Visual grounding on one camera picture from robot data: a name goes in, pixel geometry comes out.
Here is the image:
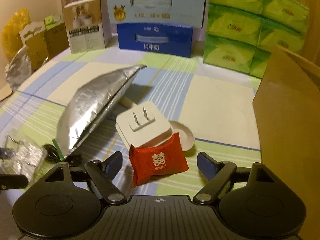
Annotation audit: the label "wire rack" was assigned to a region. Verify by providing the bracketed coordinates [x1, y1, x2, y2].
[1, 129, 47, 185]

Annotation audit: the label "white plastic spoon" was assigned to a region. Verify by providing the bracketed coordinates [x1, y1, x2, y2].
[120, 97, 195, 151]

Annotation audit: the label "red candy packet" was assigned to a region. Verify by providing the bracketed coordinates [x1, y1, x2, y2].
[129, 133, 189, 187]

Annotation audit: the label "black cable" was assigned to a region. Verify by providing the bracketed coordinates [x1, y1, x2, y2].
[42, 143, 83, 167]

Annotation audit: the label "white power adapter plug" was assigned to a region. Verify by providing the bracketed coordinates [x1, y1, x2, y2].
[116, 101, 174, 149]

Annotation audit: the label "silver foil pouch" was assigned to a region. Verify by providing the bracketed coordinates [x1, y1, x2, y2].
[53, 64, 146, 160]

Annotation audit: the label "checkered tablecloth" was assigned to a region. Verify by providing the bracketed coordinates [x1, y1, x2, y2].
[1, 41, 261, 196]

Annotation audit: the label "brown cardboard box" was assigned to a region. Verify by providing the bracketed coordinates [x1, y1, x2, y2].
[253, 46, 320, 239]

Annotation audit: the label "crumpled silver bag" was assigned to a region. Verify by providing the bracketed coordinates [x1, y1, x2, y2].
[5, 44, 31, 92]

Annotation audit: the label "yellow plastic bag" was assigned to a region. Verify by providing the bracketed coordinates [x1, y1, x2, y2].
[1, 8, 30, 61]

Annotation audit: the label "brown cardboard boxes on side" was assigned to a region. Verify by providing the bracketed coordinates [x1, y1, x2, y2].
[20, 15, 69, 72]

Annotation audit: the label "dark blue milk carton box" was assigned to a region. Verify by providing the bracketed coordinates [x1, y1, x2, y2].
[117, 23, 193, 57]

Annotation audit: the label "white beige product box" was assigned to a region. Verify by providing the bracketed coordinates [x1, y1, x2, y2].
[63, 0, 112, 54]

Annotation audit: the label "green tissue pack bundle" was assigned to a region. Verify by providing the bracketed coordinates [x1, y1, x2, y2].
[203, 0, 310, 78]

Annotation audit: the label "light blue milk carton box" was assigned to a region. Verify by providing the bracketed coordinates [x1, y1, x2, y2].
[107, 0, 206, 28]

